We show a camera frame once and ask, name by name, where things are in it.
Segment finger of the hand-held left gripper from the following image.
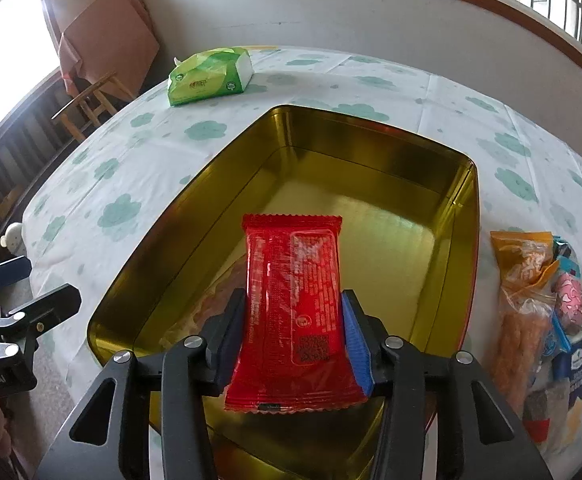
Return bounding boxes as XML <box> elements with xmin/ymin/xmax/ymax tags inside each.
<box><xmin>0</xmin><ymin>255</ymin><xmax>32</xmax><ymax>295</ymax></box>
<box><xmin>0</xmin><ymin>284</ymin><xmax>82</xmax><ymax>361</ymax></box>

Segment green tissue pack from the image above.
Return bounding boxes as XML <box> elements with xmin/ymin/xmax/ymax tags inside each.
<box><xmin>167</xmin><ymin>47</ymin><xmax>253</xmax><ymax>107</ymax></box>

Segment navy snack packet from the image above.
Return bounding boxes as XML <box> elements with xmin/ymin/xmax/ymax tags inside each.
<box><xmin>553</xmin><ymin>335</ymin><xmax>582</xmax><ymax>402</ymax></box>

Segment pink candy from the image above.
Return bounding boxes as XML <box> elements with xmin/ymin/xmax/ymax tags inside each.
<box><xmin>553</xmin><ymin>272</ymin><xmax>582</xmax><ymax>333</ymax></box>

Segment gold tin box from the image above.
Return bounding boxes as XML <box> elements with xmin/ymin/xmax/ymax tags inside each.
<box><xmin>87</xmin><ymin>105</ymin><xmax>482</xmax><ymax>480</ymax></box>

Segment blue plum snack packet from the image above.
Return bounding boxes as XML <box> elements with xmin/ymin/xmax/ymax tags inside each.
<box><xmin>546</xmin><ymin>310</ymin><xmax>572</xmax><ymax>367</ymax></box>
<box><xmin>552</xmin><ymin>237</ymin><xmax>580</xmax><ymax>278</ymax></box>

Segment dark wooden chair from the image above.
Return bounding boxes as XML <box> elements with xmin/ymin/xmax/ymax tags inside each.
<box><xmin>0</xmin><ymin>67</ymin><xmax>74</xmax><ymax>251</ymax></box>

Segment red snack packet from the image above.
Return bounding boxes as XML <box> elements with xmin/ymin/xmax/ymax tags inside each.
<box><xmin>223</xmin><ymin>212</ymin><xmax>367</xmax><ymax>415</ymax></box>

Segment wooden stool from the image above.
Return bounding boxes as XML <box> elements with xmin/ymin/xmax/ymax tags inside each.
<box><xmin>51</xmin><ymin>71</ymin><xmax>137</xmax><ymax>143</ymax></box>

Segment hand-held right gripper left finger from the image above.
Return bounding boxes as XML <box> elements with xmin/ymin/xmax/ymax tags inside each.
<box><xmin>34</xmin><ymin>287</ymin><xmax>247</xmax><ymax>480</ymax></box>

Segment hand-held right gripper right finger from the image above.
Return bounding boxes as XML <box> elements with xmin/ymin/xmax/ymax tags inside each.
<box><xmin>341</xmin><ymin>289</ymin><xmax>554</xmax><ymax>480</ymax></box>

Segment cloud print tablecloth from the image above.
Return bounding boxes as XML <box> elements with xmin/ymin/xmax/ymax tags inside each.
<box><xmin>21</xmin><ymin>46</ymin><xmax>582</xmax><ymax>480</ymax></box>

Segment silver foil snack packet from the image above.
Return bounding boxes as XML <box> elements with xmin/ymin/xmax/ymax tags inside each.
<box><xmin>523</xmin><ymin>384</ymin><xmax>572</xmax><ymax>427</ymax></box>

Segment orange snack packet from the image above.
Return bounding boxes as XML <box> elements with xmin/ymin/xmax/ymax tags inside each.
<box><xmin>490</xmin><ymin>231</ymin><xmax>562</xmax><ymax>416</ymax></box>

